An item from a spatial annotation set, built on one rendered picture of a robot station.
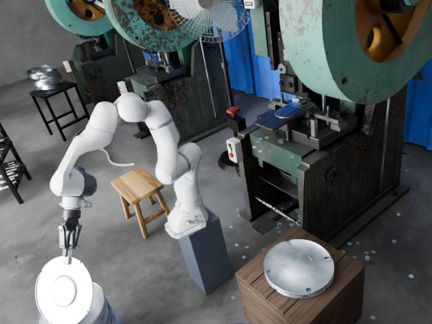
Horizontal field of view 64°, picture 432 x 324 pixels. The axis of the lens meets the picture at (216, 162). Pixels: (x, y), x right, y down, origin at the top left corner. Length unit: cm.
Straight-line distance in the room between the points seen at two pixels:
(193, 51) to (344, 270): 229
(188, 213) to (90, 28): 317
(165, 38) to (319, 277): 206
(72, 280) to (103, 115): 71
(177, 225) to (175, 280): 54
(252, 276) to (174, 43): 193
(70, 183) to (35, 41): 655
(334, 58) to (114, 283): 172
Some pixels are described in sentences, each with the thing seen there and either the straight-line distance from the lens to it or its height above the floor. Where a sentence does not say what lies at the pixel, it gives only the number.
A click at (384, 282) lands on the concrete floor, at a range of 204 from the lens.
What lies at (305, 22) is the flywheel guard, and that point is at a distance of 121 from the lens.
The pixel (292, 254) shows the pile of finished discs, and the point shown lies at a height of 38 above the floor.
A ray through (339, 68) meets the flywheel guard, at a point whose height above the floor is 115.
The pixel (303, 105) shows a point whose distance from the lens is 192.
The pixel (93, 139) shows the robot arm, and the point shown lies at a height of 102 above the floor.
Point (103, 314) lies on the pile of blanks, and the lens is 172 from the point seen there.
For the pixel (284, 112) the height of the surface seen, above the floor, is 79.
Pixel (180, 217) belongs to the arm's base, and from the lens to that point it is 166.
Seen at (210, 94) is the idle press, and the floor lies 37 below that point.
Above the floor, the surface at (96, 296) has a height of 35.
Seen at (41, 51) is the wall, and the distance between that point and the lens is 797.
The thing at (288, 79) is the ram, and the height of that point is 96.
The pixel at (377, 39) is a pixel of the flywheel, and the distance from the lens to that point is 161.
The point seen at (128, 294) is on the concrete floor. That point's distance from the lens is 217.
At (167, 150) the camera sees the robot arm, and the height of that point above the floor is 88.
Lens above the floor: 158
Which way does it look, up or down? 32 degrees down
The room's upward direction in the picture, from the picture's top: 12 degrees counter-clockwise
